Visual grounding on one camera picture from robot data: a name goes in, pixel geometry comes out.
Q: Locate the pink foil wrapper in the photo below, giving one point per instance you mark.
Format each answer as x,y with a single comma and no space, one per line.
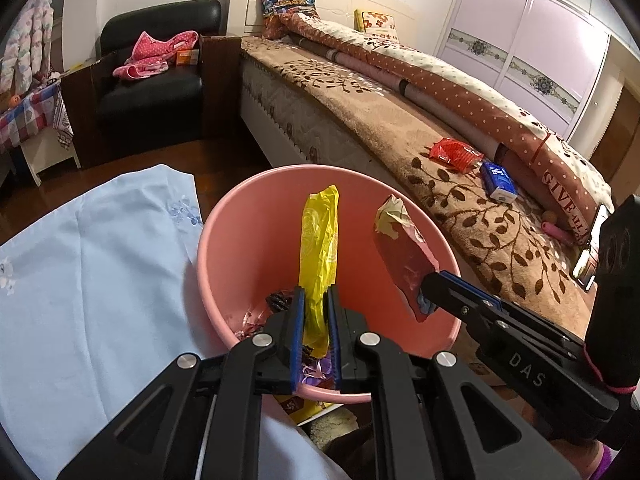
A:
247,322

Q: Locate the black leather armchair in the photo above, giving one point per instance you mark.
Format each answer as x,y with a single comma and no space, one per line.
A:
150,105

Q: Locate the plaid tablecloth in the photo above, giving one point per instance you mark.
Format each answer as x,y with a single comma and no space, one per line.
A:
30,115

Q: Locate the black white patterned cloth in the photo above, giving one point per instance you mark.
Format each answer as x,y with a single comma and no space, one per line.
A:
62,125

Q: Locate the pink plastic bucket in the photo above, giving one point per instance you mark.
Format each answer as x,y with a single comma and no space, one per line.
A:
240,240

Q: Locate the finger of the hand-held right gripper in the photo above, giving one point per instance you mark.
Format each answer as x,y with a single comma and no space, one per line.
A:
470,287
450,297

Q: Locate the purple foil wrapper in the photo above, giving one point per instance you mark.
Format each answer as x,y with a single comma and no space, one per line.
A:
320,370

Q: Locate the dark wooden cabinet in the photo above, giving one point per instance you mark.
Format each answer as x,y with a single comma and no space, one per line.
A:
82,110

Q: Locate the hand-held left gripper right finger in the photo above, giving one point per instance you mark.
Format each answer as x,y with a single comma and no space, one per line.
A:
332,335

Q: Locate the white stool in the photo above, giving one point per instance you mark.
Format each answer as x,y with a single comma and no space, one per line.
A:
45,152

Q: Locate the yellow plastic wrapper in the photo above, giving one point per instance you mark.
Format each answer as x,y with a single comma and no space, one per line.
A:
317,240

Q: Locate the brown leaf pattern blanket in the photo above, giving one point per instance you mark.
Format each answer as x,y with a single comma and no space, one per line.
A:
400,130

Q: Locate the dark wooden nightstand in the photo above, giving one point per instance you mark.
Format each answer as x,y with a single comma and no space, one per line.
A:
220,90

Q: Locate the pink dotted quilt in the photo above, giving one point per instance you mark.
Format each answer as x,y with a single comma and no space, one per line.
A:
450,95

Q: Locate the dark brown crinkled wrapper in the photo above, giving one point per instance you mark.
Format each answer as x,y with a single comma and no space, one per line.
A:
277,302

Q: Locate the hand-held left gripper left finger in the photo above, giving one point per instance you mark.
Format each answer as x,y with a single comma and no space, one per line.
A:
298,335

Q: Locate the red snack wrapper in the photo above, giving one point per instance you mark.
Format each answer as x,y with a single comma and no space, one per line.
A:
407,260

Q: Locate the pastel padded jacket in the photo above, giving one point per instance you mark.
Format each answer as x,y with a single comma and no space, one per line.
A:
27,40

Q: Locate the light blue cloth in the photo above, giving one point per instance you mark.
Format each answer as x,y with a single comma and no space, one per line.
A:
100,285

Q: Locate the small orange box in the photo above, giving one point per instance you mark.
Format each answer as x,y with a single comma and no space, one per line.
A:
185,56

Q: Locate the pink dotted garment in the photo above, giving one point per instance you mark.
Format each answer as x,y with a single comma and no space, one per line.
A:
155,50

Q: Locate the lilac door wardrobe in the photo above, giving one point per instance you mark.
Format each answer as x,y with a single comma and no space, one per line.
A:
500,20

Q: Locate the blue tissue pack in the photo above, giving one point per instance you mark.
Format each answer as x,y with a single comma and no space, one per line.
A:
497,180

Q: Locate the black smartphone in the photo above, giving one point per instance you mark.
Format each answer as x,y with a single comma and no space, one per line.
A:
592,250

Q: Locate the red snack packet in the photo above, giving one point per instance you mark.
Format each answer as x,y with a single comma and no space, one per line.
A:
452,152

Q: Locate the colourful patterned pillow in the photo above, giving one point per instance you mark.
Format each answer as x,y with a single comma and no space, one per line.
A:
287,5

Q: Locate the small pink object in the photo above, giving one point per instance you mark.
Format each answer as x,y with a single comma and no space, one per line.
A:
557,227

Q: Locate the yellow flowered pillow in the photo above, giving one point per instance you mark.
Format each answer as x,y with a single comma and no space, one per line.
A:
375,21

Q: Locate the white bed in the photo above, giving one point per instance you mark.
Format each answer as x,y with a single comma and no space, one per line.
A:
270,105

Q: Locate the small orange toy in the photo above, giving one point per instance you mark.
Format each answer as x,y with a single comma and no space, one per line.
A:
15,100

